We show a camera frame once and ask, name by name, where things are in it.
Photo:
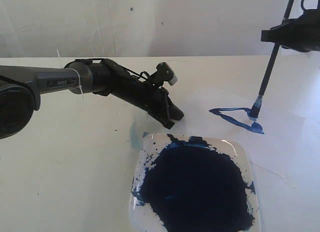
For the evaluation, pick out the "white paper sheet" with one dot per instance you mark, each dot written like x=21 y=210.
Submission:
x=285 y=159

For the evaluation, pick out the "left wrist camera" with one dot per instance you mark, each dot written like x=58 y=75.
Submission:
x=164 y=73

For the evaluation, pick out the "white backdrop cloth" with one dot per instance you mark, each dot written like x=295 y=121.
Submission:
x=136 y=28

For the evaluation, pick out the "black paintbrush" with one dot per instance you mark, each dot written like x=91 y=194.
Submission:
x=258 y=102

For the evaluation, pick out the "white square paint plate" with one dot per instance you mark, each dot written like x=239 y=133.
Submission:
x=192 y=183

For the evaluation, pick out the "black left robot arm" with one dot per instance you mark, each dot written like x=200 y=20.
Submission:
x=21 y=89

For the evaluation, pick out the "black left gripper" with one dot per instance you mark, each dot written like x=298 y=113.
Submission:
x=145 y=96

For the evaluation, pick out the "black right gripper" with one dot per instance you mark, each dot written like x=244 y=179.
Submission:
x=301 y=34

